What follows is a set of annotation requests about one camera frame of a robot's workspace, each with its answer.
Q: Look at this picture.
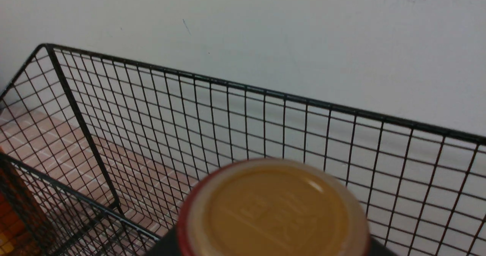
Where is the amber cooking wine bottle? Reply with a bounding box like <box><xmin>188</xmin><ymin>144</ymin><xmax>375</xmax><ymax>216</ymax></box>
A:
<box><xmin>0</xmin><ymin>150</ymin><xmax>55</xmax><ymax>256</ymax></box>

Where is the dark soy sauce bottle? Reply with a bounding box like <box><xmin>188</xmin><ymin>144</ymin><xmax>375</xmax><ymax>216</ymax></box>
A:
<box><xmin>146</xmin><ymin>158</ymin><xmax>394</xmax><ymax>256</ymax></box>

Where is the pink checkered tablecloth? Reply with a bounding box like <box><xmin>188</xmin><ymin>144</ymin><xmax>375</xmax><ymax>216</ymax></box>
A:
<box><xmin>1</xmin><ymin>106</ymin><xmax>198</xmax><ymax>256</ymax></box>

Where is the black wire mesh shelf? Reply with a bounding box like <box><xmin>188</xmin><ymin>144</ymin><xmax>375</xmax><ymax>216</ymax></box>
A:
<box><xmin>1</xmin><ymin>44</ymin><xmax>486</xmax><ymax>256</ymax></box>

